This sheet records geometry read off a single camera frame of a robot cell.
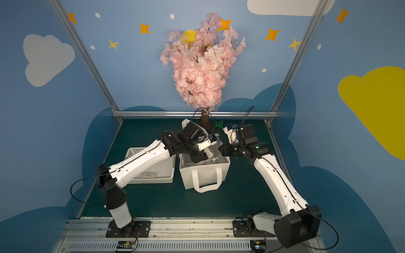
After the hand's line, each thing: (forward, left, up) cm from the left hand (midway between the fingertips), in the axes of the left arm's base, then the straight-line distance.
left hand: (204, 149), depth 77 cm
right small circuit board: (-37, -26, -24) cm, 51 cm away
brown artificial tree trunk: (+29, 0, -11) cm, 31 cm away
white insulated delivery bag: (-11, -2, -6) cm, 13 cm away
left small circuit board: (-38, +35, -23) cm, 57 cm away
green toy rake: (+38, -11, -22) cm, 46 cm away
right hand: (+1, -9, +1) cm, 9 cm away
